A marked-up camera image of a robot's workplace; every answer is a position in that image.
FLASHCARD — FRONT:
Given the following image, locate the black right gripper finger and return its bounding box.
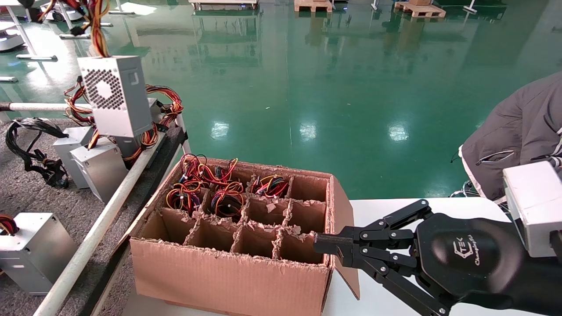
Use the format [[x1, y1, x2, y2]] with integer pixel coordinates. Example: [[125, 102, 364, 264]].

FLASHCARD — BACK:
[[313, 199, 433, 258]]

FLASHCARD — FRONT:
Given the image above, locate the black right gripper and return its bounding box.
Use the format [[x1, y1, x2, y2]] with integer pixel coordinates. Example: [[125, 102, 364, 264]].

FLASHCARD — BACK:
[[339, 213, 562, 316]]

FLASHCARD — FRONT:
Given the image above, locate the brown cardboard box with dividers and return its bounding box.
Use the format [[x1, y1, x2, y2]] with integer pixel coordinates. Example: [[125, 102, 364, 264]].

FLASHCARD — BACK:
[[113, 157, 360, 316]]

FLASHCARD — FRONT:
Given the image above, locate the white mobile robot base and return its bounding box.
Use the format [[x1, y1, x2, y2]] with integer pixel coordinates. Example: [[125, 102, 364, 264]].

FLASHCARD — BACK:
[[40, 0, 86, 22], [0, 21, 25, 52]]

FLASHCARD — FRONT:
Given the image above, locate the person in grey jacket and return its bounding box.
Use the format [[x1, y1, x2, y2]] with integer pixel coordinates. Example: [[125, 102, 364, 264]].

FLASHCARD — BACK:
[[458, 72, 562, 203]]

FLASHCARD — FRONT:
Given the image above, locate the wooden pallet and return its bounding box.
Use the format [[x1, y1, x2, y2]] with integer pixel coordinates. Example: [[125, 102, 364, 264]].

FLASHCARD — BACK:
[[293, 0, 333, 13], [394, 1, 447, 18]]

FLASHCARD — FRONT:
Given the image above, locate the grey power supply stack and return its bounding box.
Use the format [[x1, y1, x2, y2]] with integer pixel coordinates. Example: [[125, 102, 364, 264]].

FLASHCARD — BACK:
[[34, 115, 190, 316]]

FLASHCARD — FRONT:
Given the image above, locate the silver power supply unit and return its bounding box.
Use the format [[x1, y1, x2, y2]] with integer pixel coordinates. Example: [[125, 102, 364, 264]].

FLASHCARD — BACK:
[[69, 138, 129, 203], [53, 126, 95, 190]]

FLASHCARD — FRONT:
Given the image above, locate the pale wooden platform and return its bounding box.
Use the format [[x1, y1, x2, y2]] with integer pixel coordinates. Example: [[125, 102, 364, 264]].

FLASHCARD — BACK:
[[189, 0, 259, 11]]

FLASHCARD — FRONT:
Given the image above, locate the white table edge tube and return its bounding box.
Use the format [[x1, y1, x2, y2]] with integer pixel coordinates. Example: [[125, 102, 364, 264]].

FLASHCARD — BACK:
[[0, 103, 90, 112]]

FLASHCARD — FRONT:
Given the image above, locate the white cable bundle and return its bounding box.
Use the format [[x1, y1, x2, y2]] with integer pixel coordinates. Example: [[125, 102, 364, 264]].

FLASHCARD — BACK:
[[449, 181, 481, 199]]

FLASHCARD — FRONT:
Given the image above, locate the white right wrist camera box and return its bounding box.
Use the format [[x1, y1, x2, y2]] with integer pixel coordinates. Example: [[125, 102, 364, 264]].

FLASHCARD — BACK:
[[502, 161, 562, 259]]

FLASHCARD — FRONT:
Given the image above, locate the black cable bundle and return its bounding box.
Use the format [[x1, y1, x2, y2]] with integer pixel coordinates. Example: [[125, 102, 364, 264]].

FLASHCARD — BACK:
[[4, 118, 69, 189]]

